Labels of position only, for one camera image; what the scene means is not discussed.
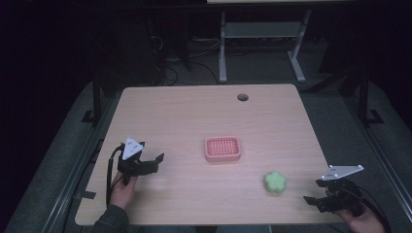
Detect pink soap dish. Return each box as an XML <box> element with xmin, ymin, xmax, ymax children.
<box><xmin>204</xmin><ymin>135</ymin><xmax>243</xmax><ymax>164</ymax></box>

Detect person's right hand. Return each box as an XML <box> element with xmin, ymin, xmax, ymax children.
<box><xmin>334</xmin><ymin>203</ymin><xmax>387</xmax><ymax>233</ymax></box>

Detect green flower-shaped soap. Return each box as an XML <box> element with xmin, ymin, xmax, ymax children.
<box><xmin>262</xmin><ymin>170</ymin><xmax>288</xmax><ymax>195</ymax></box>

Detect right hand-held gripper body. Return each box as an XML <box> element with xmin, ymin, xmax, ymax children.
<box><xmin>316</xmin><ymin>164</ymin><xmax>364</xmax><ymax>217</ymax></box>

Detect grey tape strip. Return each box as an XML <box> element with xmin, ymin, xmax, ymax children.
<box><xmin>74</xmin><ymin>190</ymin><xmax>97</xmax><ymax>200</ymax></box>

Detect white metal desk frame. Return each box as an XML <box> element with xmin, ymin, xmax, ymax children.
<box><xmin>218</xmin><ymin>9</ymin><xmax>313</xmax><ymax>83</ymax></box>

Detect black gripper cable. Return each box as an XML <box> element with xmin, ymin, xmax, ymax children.
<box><xmin>105</xmin><ymin>145</ymin><xmax>126</xmax><ymax>209</ymax></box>
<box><xmin>355</xmin><ymin>185</ymin><xmax>393</xmax><ymax>233</ymax></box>

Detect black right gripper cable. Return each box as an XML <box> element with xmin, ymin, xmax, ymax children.
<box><xmin>355</xmin><ymin>185</ymin><xmax>393</xmax><ymax>233</ymax></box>

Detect black metal stand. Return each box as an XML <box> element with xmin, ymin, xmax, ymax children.
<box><xmin>357</xmin><ymin>68</ymin><xmax>386</xmax><ymax>126</ymax></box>
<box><xmin>81</xmin><ymin>76</ymin><xmax>103</xmax><ymax>126</ymax></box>

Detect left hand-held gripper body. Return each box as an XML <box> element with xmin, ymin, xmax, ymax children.
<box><xmin>117</xmin><ymin>136</ymin><xmax>160</xmax><ymax>186</ymax></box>

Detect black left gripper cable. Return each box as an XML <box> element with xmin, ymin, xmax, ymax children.
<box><xmin>105</xmin><ymin>145</ymin><xmax>126</xmax><ymax>209</ymax></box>

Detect person's left hand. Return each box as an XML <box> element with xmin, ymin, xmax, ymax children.
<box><xmin>109</xmin><ymin>171</ymin><xmax>139</xmax><ymax>210</ymax></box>

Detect floor cables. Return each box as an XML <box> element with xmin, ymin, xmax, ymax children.
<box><xmin>147</xmin><ymin>33</ymin><xmax>222</xmax><ymax>86</ymax></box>

